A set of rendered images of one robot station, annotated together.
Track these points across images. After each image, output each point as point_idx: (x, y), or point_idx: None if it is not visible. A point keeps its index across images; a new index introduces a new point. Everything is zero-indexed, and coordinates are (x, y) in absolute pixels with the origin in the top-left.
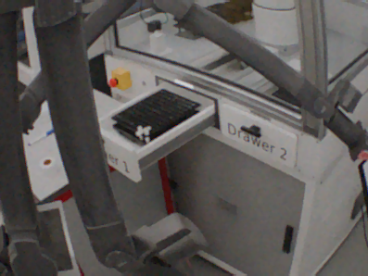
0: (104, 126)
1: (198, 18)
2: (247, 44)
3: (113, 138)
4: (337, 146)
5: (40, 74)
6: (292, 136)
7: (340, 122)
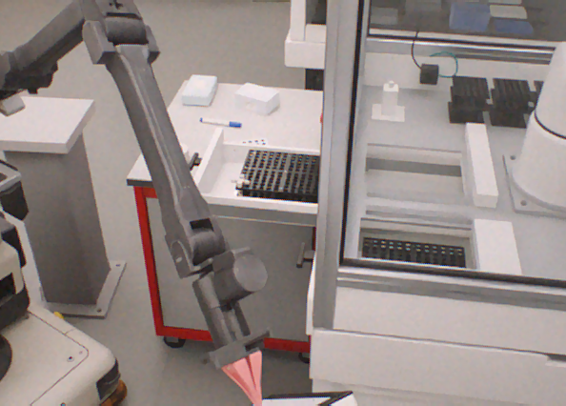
0: (244, 154)
1: (120, 73)
2: (145, 131)
3: (201, 167)
4: (384, 371)
5: (26, 43)
6: (309, 294)
7: (200, 295)
